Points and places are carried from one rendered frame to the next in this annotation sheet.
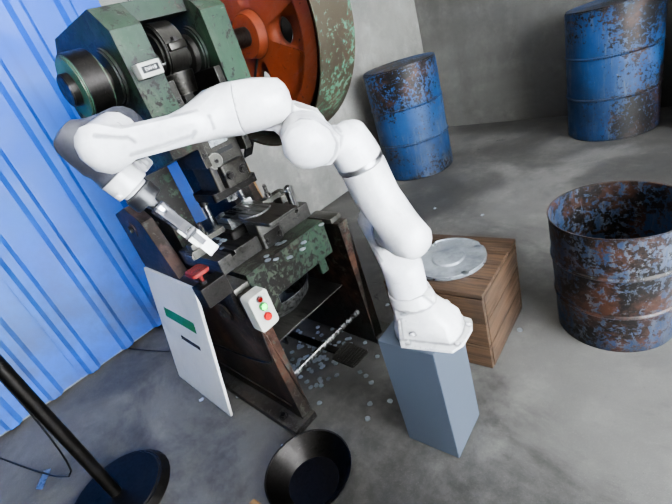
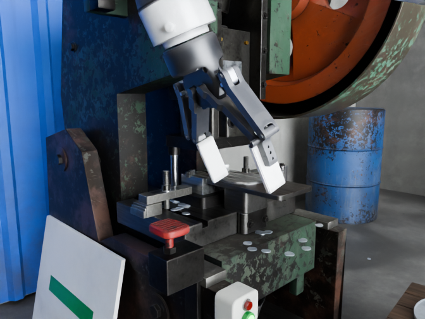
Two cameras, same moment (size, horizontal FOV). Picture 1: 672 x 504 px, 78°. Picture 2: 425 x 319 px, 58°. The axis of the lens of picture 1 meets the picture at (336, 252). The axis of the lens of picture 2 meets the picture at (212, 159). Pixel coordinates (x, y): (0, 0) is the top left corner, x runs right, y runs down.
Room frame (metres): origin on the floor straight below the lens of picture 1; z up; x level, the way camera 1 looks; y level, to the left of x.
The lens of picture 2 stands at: (0.46, 0.41, 1.01)
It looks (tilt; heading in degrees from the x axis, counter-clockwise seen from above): 10 degrees down; 355
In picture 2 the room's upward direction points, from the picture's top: straight up
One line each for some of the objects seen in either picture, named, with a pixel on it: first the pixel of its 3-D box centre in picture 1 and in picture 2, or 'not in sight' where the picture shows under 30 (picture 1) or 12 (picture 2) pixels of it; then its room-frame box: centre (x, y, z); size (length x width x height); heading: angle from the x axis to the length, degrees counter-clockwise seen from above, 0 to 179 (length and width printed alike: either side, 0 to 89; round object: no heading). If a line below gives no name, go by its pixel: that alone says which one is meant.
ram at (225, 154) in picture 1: (213, 144); (220, 81); (1.53, 0.29, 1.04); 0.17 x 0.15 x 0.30; 39
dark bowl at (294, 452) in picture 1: (310, 475); not in sight; (0.91, 0.32, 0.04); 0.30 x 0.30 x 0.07
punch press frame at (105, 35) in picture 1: (211, 196); (178, 150); (1.67, 0.40, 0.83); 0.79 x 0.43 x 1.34; 39
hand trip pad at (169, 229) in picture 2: (201, 279); (169, 243); (1.17, 0.42, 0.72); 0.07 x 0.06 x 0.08; 39
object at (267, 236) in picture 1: (268, 227); (256, 205); (1.42, 0.20, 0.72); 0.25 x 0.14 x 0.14; 39
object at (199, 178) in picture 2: (238, 214); (210, 180); (1.55, 0.31, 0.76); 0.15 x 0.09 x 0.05; 129
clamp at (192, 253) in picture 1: (202, 236); (163, 190); (1.45, 0.44, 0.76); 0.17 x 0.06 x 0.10; 129
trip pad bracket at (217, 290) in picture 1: (220, 302); (177, 290); (1.18, 0.41, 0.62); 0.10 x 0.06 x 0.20; 129
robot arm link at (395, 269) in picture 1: (391, 246); not in sight; (0.99, -0.15, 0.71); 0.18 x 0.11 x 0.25; 15
